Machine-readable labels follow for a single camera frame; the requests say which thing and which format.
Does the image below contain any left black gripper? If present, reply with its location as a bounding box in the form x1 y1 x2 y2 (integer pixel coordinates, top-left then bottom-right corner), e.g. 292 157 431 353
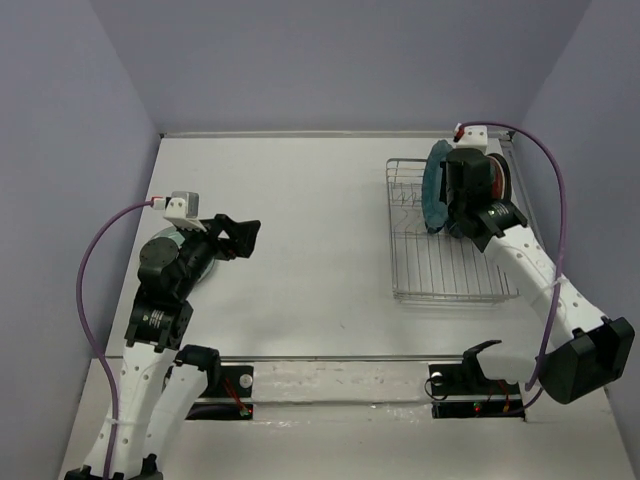
175 212 261 296

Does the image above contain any teal scalloped plate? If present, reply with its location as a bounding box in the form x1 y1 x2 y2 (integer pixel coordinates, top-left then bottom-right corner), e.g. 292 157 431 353
421 140 452 234

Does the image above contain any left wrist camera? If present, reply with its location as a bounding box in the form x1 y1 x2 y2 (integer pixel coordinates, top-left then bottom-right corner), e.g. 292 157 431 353
151 191 206 231

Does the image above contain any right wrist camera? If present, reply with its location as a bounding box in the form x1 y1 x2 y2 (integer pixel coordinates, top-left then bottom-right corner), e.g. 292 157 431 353
453 124 488 153

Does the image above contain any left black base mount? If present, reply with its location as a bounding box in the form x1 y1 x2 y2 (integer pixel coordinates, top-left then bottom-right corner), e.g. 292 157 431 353
186 365 254 421

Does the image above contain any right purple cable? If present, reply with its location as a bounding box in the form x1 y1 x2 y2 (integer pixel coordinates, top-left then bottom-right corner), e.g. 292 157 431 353
457 121 568 416

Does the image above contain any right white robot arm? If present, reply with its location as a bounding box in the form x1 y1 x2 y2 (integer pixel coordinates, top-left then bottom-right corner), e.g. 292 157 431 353
443 148 635 404

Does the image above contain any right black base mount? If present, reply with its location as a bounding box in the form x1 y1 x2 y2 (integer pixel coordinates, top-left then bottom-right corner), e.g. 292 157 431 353
424 340 525 419

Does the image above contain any light mint glass plate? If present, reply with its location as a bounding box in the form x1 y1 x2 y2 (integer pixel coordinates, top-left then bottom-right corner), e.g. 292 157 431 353
151 226 216 283

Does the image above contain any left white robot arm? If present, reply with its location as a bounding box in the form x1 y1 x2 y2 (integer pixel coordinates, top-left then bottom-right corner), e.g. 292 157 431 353
65 214 261 479

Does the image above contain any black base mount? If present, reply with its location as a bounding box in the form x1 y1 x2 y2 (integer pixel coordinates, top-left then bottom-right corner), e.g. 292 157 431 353
424 340 525 419
186 365 254 421

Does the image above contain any red and blue floral plate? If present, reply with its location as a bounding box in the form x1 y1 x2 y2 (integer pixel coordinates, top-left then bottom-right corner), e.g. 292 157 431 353
489 155 506 199

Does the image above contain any purple cable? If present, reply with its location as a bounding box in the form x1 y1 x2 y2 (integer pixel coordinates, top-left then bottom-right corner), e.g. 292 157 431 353
457 121 568 416
75 199 157 476

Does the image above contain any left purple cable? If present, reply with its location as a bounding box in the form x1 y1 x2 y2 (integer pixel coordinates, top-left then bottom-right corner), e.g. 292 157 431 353
75 199 157 476

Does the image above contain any metal wire dish rack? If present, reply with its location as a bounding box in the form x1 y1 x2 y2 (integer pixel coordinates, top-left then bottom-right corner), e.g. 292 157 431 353
386 158 518 304

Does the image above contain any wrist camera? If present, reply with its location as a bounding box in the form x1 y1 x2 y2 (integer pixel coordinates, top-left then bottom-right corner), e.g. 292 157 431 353
151 191 206 231
453 124 488 153

